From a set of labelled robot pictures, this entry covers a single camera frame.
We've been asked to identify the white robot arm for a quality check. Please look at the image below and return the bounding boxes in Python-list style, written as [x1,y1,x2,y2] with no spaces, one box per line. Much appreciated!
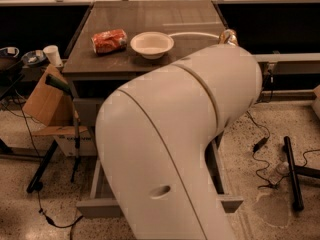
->
[95,44,262,240]

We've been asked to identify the closed grey upper drawer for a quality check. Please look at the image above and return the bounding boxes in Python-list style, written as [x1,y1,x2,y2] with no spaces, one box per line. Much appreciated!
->
[73,98,104,127]

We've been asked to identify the grey drawer cabinet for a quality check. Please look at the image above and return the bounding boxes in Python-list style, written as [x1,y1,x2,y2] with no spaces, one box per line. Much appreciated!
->
[61,0,241,148]

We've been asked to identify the open grey lower drawer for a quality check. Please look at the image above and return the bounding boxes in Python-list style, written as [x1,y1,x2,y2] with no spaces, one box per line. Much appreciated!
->
[77,134,244,218]

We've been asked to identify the white paper bowl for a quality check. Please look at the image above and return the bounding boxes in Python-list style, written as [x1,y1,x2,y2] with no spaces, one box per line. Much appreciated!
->
[130,32,174,59]

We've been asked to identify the crushed orange soda can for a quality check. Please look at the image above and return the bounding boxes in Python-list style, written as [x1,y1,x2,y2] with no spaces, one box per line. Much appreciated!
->
[91,29,127,55]

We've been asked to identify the gold soda can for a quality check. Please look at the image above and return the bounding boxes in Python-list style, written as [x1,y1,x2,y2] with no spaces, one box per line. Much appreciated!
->
[219,29,238,46]

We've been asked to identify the brown cardboard box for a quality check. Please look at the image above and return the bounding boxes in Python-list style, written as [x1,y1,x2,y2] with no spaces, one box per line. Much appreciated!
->
[22,63,98,158]

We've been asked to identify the white paper cup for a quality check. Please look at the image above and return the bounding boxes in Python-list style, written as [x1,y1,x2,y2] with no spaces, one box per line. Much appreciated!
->
[43,45,63,67]

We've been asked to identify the clear plastic bottle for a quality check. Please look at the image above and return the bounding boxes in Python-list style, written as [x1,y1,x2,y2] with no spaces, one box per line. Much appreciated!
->
[269,162,289,185]

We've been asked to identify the blue bowl with item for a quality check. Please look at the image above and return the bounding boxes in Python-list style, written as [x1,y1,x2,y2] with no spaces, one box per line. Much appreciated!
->
[22,50,47,67]

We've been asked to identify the black stand leg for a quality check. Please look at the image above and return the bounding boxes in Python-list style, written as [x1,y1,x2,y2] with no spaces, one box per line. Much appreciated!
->
[27,141,58,193]

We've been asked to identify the black chair leg base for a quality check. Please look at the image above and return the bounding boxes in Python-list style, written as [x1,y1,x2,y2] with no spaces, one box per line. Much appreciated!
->
[283,136,320,211]

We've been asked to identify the blue bowl far left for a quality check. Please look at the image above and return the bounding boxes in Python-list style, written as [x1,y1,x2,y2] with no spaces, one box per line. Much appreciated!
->
[0,47,19,58]

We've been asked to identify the black power adapter cable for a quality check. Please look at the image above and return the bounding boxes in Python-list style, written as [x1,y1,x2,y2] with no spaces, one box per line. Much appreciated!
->
[244,71,284,190]

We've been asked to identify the green handled tool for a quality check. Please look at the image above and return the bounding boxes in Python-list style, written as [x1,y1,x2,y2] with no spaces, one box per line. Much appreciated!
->
[45,74,72,96]

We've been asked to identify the black floor cable left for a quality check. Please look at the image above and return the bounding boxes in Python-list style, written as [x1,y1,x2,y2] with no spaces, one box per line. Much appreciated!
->
[9,93,84,240]

